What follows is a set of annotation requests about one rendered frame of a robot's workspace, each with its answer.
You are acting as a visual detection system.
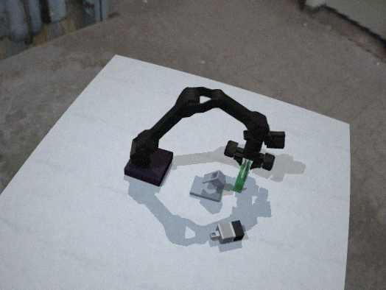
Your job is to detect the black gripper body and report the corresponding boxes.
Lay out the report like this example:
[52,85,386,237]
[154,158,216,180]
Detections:
[224,141,275,171]

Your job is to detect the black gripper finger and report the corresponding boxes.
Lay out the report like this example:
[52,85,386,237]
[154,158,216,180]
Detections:
[250,161,261,170]
[234,155,243,166]

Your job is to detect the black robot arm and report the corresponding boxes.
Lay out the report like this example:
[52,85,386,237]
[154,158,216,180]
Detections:
[129,87,285,171]

